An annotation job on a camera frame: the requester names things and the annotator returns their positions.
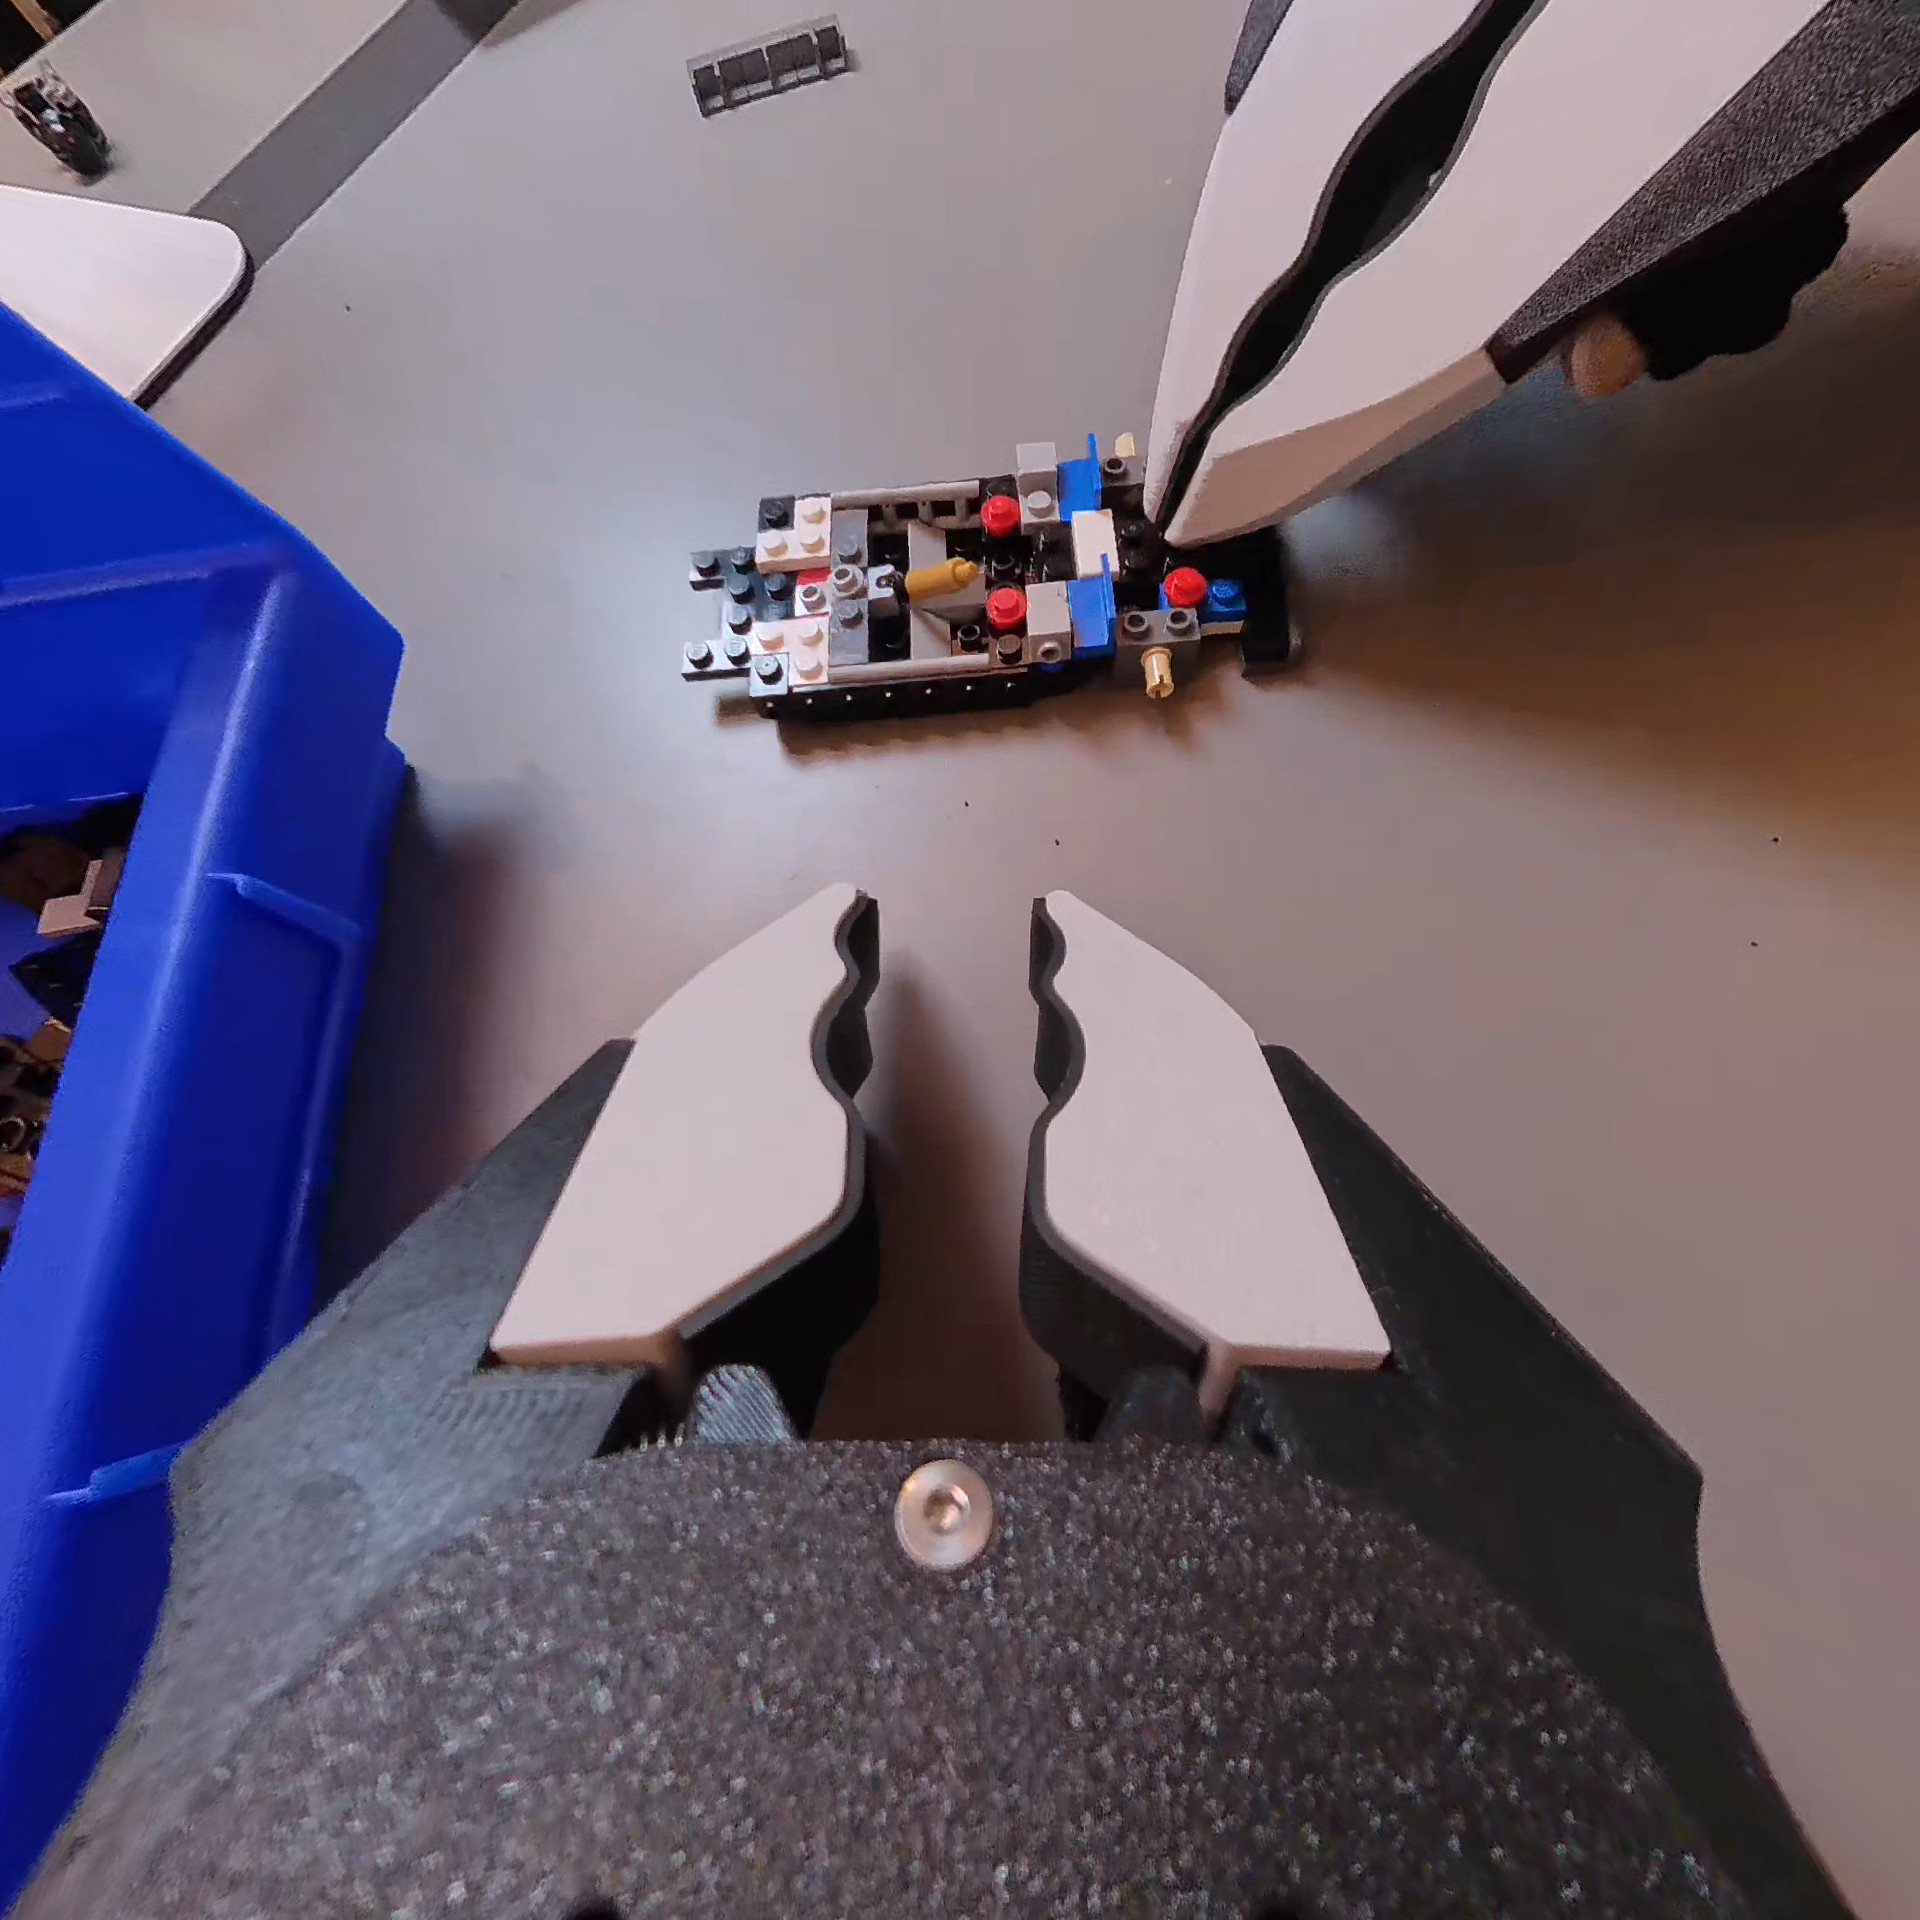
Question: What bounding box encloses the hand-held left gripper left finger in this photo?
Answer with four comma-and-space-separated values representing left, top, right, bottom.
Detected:
485, 887, 883, 1374

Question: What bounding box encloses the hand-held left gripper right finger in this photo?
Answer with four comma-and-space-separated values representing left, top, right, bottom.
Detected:
1019, 894, 1397, 1416

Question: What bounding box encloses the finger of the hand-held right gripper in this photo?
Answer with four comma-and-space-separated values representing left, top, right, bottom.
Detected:
1164, 0, 1837, 550
1150, 0, 1491, 550

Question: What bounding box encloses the blue plastic bin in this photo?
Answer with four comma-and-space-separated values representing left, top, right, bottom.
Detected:
0, 300, 414, 1920

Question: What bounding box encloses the lego car model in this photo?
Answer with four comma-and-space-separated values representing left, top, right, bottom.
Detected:
682, 429, 1301, 728

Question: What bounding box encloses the lego pieces pile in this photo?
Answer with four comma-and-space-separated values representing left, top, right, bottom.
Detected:
0, 799, 145, 1220

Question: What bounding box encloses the small flat black piece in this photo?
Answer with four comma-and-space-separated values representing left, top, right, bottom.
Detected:
686, 18, 861, 121

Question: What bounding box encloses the white book stand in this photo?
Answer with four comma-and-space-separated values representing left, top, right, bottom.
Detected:
0, 187, 256, 413

